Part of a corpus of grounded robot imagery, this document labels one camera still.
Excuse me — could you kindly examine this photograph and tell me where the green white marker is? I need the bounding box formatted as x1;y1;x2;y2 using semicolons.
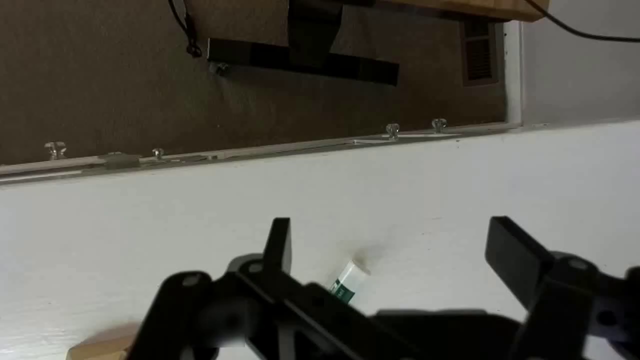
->
330;261;370;309

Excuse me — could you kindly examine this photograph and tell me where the thin black hanging cable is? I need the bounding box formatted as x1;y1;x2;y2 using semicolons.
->
165;0;203;60

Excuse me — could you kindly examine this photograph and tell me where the black stereo camera bar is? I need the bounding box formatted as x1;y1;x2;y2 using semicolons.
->
206;36;402;88

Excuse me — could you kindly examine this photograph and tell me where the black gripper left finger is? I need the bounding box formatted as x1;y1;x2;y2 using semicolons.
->
126;217;415;360

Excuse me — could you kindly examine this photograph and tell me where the faceted brown wooden block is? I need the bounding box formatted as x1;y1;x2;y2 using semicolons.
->
66;323;146;360

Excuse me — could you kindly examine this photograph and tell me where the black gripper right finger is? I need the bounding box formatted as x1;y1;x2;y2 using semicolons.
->
484;214;640;360

